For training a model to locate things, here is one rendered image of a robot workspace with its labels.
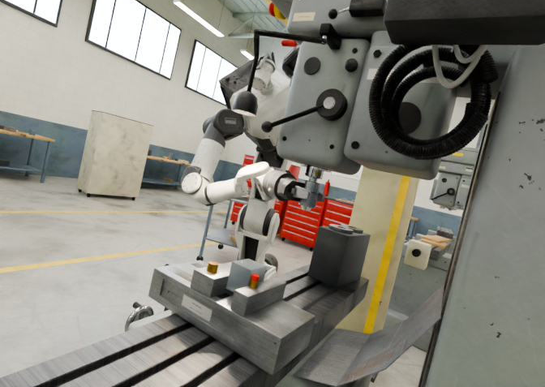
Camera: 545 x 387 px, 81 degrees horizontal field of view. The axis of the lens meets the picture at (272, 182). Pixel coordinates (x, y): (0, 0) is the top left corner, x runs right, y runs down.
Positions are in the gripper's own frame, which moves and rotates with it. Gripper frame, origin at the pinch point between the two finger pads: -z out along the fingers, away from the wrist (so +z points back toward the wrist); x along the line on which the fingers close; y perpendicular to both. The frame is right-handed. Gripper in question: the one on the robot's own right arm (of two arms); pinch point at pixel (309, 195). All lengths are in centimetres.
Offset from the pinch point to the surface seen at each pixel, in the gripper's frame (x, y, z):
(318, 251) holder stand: 24.7, 21.0, 15.1
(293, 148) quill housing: -10.3, -10.8, -1.4
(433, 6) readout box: -22, -31, -39
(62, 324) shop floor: -34, 126, 161
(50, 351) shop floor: -40, 125, 133
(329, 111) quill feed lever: -9.5, -20.6, -10.2
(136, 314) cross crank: -25, 57, 45
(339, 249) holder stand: 27.0, 17.4, 7.9
